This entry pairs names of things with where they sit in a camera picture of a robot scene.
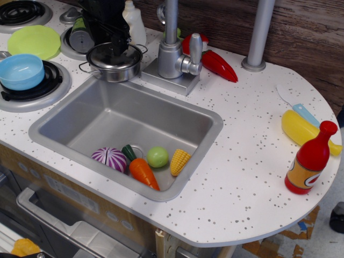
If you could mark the yellow toy banana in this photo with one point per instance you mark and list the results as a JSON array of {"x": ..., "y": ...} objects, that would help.
[{"x": 297, "y": 128}]

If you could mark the green toy apple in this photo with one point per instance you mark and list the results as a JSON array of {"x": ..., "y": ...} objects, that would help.
[{"x": 157, "y": 157}]

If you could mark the purple toy onion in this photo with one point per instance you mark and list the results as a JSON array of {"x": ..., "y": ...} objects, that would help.
[{"x": 111, "y": 157}]

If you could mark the yellow toy corn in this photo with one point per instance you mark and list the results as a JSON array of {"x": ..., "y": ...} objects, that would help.
[{"x": 178, "y": 161}]

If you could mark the back left stove burner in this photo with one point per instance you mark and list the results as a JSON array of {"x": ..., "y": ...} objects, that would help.
[{"x": 18, "y": 14}]

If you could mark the steel pot lid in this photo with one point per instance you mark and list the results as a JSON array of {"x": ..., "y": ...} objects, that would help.
[{"x": 102, "y": 56}]

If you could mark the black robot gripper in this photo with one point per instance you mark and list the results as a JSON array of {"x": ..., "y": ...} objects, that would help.
[{"x": 104, "y": 21}]

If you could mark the red white toy mushroom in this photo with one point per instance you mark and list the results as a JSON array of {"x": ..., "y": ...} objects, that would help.
[{"x": 186, "y": 42}]

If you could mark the green toy can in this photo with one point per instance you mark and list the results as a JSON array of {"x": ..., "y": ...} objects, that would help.
[{"x": 80, "y": 39}]

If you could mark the red ketchup bottle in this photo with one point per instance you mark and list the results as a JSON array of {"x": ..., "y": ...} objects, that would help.
[{"x": 310, "y": 161}]

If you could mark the grey toy sink basin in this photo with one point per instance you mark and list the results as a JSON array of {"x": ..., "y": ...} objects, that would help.
[{"x": 102, "y": 114}]

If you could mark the white detergent bottle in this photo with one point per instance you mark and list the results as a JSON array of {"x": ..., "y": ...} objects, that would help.
[{"x": 132, "y": 16}]

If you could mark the front left stove burner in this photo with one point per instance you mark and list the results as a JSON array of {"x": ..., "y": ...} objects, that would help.
[{"x": 53, "y": 87}]

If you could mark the silver toy faucet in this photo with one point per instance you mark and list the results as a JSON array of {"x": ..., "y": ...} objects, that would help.
[{"x": 172, "y": 70}]

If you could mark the grey vertical pole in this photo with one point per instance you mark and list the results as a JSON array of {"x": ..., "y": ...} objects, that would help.
[{"x": 254, "y": 61}]

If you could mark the orange toy carrot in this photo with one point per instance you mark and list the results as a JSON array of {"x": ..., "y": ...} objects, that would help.
[{"x": 139, "y": 168}]

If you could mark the red toy chili pepper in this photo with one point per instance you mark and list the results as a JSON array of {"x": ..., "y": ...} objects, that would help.
[{"x": 215, "y": 63}]

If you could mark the yellow object bottom left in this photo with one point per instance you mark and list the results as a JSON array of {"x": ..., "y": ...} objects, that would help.
[{"x": 24, "y": 247}]

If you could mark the blue plastic bowl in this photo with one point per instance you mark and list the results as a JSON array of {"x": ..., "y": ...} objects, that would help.
[{"x": 22, "y": 72}]

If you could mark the green plastic plate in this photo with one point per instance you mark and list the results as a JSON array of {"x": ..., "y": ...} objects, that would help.
[{"x": 38, "y": 40}]

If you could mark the oven door handle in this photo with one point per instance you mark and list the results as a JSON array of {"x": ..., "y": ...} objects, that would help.
[{"x": 70, "y": 235}]

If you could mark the grey stove knob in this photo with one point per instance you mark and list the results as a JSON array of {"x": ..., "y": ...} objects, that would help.
[{"x": 70, "y": 16}]

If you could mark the white blue toy knife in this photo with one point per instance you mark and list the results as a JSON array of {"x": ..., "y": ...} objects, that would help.
[{"x": 286, "y": 95}]

